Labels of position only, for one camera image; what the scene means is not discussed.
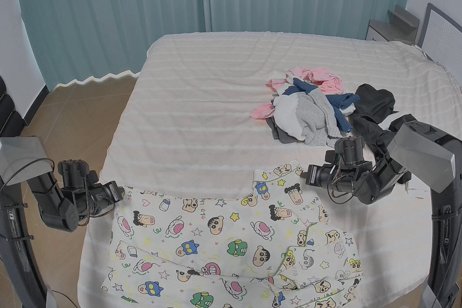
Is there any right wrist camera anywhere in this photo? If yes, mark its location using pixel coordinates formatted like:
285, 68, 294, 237
306, 164, 327, 188

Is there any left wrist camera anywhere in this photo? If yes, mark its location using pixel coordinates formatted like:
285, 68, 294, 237
108, 183, 125, 203

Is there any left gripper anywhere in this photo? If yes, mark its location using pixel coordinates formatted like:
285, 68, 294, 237
87, 183, 113, 218

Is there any pile of clothes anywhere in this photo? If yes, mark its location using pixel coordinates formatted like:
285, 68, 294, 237
250, 65, 361, 148

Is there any bed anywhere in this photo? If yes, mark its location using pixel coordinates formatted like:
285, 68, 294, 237
77, 3, 462, 308

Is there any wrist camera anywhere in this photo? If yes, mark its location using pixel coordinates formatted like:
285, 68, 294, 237
306, 164, 327, 188
108, 183, 125, 203

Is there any grey bedside table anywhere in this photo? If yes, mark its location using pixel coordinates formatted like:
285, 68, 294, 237
366, 4, 421, 45

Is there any black padded chair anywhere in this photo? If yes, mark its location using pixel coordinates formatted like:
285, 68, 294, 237
0, 75, 29, 137

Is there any black garment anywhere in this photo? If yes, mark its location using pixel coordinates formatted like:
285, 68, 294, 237
351, 83, 419, 164

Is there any white printed pyjama top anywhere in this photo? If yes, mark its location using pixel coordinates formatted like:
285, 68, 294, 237
100, 162, 365, 308

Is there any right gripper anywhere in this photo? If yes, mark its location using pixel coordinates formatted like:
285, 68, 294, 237
318, 164, 341, 190

